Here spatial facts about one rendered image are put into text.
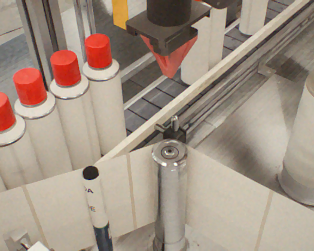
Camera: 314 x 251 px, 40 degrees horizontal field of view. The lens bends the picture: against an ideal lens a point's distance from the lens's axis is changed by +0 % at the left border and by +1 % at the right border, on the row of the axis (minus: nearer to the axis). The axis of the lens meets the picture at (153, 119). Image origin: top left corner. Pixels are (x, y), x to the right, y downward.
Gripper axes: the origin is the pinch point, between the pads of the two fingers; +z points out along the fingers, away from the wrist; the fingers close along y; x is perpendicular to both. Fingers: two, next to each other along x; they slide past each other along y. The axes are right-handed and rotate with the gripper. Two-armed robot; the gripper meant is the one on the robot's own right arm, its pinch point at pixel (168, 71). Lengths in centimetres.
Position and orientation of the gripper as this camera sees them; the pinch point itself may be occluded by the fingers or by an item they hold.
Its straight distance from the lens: 62.1
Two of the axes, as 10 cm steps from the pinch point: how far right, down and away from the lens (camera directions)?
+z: 0.2, 7.2, 6.9
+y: 6.6, -5.3, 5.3
